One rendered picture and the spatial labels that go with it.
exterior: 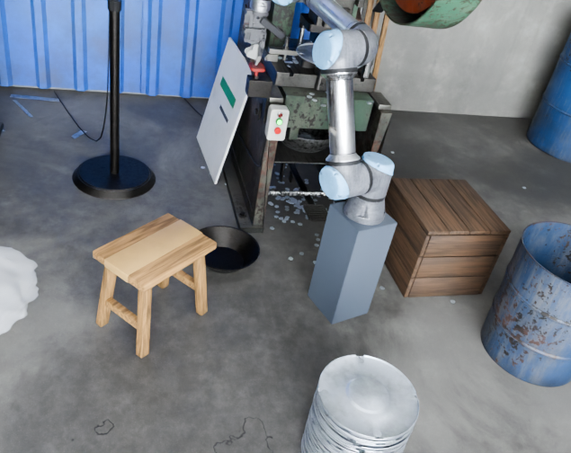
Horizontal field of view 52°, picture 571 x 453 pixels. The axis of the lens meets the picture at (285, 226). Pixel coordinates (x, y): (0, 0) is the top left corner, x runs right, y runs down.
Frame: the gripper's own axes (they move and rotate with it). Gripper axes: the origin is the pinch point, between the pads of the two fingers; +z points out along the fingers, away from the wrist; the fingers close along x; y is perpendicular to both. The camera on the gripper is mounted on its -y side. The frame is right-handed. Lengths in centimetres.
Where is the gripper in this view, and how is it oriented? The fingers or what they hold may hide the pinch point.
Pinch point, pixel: (257, 62)
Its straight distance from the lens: 240.4
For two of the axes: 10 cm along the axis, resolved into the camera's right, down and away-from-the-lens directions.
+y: -9.6, 0.0, -2.7
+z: -1.6, 8.1, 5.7
